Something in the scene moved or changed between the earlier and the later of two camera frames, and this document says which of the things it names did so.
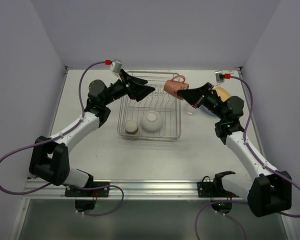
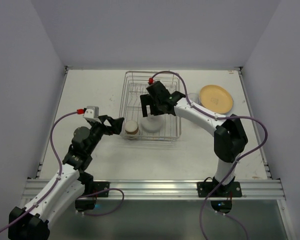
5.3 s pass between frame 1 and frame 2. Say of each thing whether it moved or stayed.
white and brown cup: stayed
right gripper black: moved
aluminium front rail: stayed
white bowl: stayed
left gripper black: moved
